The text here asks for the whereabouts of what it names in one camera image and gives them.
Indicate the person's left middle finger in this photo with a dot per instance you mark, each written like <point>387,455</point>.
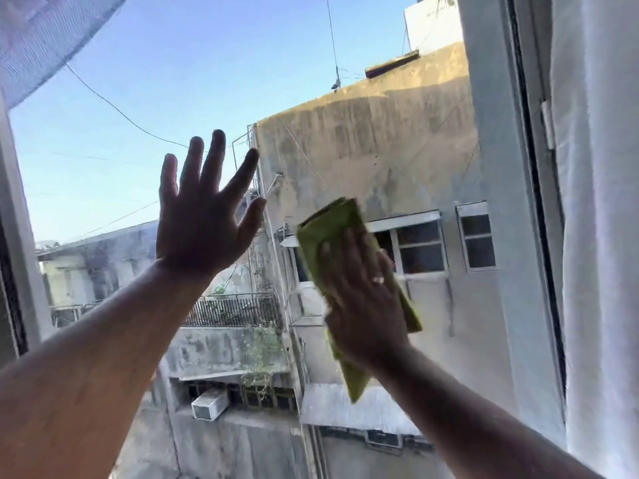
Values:
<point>214,162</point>

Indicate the black metal balcony railing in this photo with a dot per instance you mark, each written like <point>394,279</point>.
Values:
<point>234,311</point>

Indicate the white air conditioner unit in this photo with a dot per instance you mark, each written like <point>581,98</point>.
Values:
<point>209,405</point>

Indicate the person's right hand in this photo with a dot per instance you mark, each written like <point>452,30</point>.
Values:
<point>367,319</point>

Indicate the white window frame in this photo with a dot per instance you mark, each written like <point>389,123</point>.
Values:
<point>536,194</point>

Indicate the weathered tan concrete building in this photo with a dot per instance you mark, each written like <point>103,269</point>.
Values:
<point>379,144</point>

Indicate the green climbing plant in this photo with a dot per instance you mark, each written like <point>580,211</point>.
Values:
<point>262,359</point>

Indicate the green cleaning cloth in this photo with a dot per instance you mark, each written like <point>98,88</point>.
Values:
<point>324,226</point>

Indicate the person's left thumb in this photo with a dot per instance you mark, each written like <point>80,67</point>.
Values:
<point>251,221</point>

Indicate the person's left forearm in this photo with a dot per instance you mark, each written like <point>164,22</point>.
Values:
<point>90,369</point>

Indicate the white rooftop structure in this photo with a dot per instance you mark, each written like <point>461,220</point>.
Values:
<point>432,22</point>

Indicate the person's left little finger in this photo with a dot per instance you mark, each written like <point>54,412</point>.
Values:
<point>168,179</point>

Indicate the person's left hand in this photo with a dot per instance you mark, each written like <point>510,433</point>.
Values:
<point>197,229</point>

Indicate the person's right forearm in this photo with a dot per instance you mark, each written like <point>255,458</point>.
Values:
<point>474,433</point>

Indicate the small white framed window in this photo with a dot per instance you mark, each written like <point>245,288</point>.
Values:
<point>478,239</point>

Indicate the person's right fingers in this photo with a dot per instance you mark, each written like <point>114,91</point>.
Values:
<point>349,261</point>

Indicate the white mesh net curtain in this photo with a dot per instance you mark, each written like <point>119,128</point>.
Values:
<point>35,39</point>

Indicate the large white framed window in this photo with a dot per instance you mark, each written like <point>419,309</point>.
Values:
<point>419,246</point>

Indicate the corrugated metal awning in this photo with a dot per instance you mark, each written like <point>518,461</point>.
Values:
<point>344,409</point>

